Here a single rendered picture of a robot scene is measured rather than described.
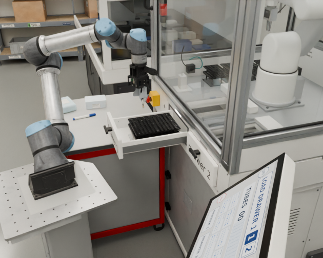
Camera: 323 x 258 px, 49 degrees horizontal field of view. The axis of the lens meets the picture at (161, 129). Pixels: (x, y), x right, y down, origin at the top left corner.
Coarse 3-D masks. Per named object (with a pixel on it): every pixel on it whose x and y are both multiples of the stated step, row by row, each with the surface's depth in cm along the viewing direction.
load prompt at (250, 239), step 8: (264, 176) 97; (264, 184) 93; (256, 192) 93; (264, 192) 90; (256, 200) 90; (264, 200) 86; (256, 208) 86; (264, 208) 83; (256, 216) 83; (248, 224) 83; (256, 224) 80; (248, 232) 80; (256, 232) 78; (248, 240) 78; (256, 240) 75; (248, 248) 75; (256, 248) 73; (240, 256) 75
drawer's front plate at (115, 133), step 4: (108, 112) 180; (108, 116) 176; (108, 120) 178; (112, 120) 173; (112, 124) 169; (112, 128) 168; (116, 128) 166; (112, 132) 170; (116, 132) 163; (116, 136) 160; (112, 140) 175; (116, 140) 161; (120, 140) 158; (116, 144) 164; (120, 144) 159; (116, 148) 166; (120, 148) 160; (116, 152) 167; (120, 152) 161; (120, 156) 162
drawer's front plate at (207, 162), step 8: (192, 136) 159; (192, 144) 159; (200, 144) 153; (200, 152) 151; (200, 160) 153; (208, 160) 144; (200, 168) 154; (208, 168) 146; (216, 168) 141; (216, 176) 143
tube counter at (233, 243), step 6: (246, 210) 90; (240, 216) 90; (246, 216) 87; (234, 222) 90; (240, 222) 87; (234, 228) 87; (240, 228) 85; (234, 234) 85; (240, 234) 82; (234, 240) 83; (228, 246) 83; (234, 246) 80; (228, 252) 80; (234, 252) 78
